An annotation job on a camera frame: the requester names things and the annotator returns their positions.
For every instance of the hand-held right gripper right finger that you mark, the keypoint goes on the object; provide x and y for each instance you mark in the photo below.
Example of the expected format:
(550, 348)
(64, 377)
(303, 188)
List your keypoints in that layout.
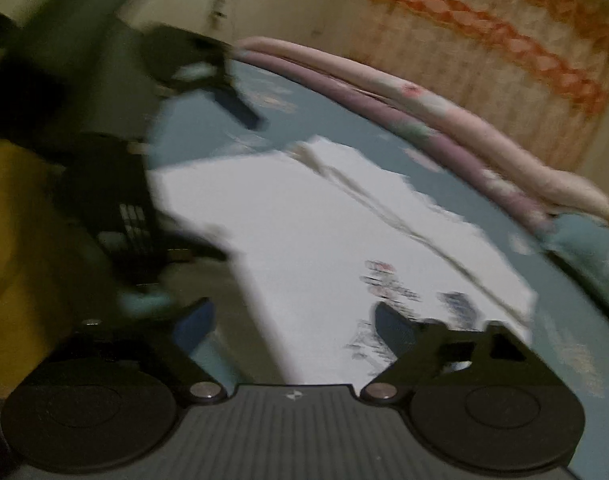
(392, 325)

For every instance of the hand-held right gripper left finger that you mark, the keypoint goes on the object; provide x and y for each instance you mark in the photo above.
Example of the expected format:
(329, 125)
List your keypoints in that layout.
(197, 322)

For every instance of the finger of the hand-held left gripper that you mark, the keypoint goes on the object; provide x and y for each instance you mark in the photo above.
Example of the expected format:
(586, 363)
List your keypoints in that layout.
(219, 85)
(199, 250)

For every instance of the white long-sleeve printed shirt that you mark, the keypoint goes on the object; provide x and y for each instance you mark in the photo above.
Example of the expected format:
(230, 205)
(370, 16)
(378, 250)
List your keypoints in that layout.
(309, 220)

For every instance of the purple floral quilt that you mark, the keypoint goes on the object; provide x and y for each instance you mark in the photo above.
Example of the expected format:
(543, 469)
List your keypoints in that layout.
(374, 110)

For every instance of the teal pillow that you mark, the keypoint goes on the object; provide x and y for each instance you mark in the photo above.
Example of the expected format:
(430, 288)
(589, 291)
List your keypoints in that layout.
(589, 260)

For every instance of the pink floral quilt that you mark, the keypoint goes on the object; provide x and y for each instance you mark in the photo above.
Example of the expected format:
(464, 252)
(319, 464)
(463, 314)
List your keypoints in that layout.
(434, 105)

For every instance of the patterned window curtain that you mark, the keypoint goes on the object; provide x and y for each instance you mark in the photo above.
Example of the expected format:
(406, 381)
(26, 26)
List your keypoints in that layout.
(509, 35)

